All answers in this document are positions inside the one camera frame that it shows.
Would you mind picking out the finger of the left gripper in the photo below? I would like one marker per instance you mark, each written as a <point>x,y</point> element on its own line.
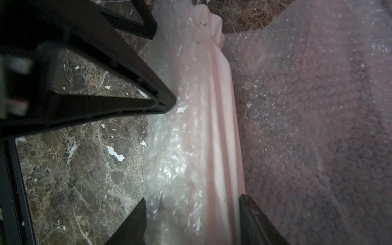
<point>64,64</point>
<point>133,17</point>

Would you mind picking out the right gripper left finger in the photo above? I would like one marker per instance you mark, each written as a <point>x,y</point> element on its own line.
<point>132,230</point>

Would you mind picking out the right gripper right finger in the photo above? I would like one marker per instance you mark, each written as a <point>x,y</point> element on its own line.
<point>256,228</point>

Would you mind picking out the large white ribbed vase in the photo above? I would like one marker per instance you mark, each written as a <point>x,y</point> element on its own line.
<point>215,181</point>

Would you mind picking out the black front mounting rail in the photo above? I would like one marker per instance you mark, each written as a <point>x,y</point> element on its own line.
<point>16,221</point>

